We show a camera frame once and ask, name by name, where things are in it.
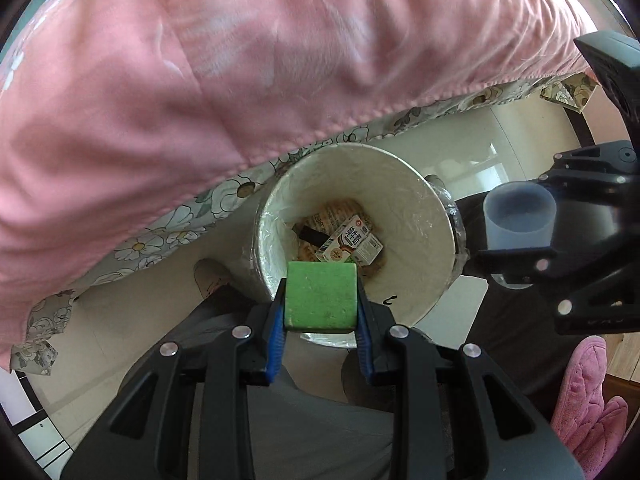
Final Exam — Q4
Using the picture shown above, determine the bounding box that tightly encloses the white trash bin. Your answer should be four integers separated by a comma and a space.
245, 144, 468, 326

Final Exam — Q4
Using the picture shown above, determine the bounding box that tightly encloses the pink quilted slipper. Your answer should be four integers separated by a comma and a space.
551, 336, 628, 479

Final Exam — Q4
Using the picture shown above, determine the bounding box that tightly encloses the translucent plastic cup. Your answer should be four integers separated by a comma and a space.
483, 182, 556, 250

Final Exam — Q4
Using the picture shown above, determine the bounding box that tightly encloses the white milk carton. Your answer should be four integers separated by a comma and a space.
314, 214, 384, 266

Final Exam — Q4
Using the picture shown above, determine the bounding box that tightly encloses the pink floral bed cover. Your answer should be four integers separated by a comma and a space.
1, 0, 596, 368

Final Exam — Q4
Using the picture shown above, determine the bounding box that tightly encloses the printed paper wrapper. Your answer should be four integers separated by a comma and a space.
293, 198, 386, 281

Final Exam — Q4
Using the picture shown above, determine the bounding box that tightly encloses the green foam cube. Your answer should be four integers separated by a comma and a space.
284, 261, 358, 334

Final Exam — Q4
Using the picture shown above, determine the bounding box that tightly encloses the black foam roll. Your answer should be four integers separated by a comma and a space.
297, 226, 329, 247

